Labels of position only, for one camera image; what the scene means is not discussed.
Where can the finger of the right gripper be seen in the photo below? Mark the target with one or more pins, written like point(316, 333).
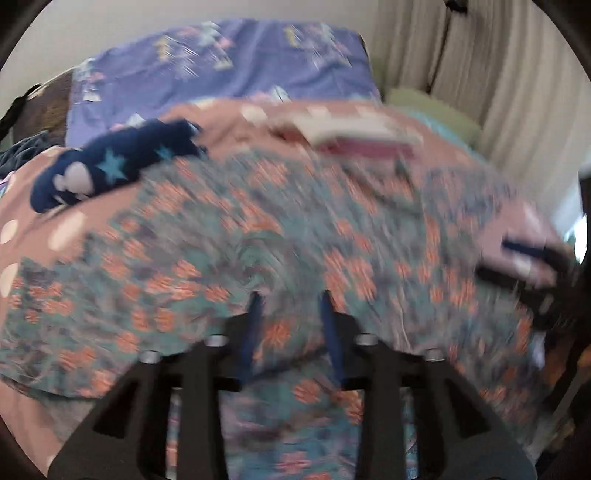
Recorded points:
point(526, 249)

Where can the folded pink cloth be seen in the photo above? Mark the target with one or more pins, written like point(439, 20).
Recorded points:
point(349, 147)

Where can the beige curtain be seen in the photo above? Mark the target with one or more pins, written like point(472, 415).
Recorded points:
point(506, 66)

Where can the green pillow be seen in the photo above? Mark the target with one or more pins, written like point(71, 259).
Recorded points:
point(430, 109)

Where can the dark teal crumpled garment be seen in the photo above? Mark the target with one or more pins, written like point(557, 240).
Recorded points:
point(22, 152)

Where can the floral teal shirt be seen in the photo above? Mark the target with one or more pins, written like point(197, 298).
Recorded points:
point(394, 243)

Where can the pink polka dot blanket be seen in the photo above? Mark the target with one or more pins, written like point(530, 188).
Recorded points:
point(227, 128)

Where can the purple tree pattern pillow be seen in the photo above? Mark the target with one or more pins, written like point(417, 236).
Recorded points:
point(260, 60)

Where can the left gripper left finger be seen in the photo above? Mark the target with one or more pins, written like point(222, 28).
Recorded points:
point(125, 435)

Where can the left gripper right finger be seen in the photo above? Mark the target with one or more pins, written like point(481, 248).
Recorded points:
point(458, 436)

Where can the navy star fleece garment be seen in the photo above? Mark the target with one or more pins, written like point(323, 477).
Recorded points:
point(111, 161)

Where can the dark patterned pillow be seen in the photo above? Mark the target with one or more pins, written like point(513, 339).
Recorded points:
point(46, 109)

